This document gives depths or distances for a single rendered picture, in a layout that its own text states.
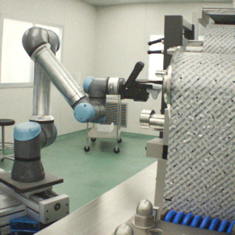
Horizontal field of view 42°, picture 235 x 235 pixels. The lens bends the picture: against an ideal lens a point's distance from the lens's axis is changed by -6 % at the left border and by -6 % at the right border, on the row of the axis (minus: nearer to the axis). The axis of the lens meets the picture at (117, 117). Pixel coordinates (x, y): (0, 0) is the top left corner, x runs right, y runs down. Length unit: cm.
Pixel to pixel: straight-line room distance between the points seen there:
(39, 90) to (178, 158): 97
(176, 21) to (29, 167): 82
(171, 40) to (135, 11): 592
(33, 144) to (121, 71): 557
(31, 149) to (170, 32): 74
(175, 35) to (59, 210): 81
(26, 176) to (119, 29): 579
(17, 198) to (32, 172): 14
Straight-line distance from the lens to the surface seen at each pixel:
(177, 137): 54
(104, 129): 557
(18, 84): 524
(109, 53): 693
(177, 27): 89
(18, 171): 134
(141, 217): 50
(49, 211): 127
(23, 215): 136
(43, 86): 141
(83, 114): 118
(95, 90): 131
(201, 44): 82
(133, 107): 668
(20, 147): 132
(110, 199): 96
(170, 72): 52
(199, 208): 56
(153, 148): 63
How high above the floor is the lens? 127
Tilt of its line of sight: 8 degrees down
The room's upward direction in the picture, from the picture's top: 2 degrees clockwise
